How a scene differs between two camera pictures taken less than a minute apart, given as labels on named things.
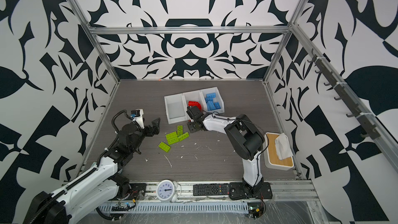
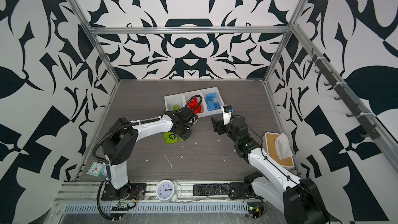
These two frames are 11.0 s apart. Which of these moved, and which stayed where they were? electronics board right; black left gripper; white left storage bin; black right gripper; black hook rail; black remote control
Moved: black right gripper; black left gripper
Stayed: white left storage bin; black remote control; black hook rail; electronics board right
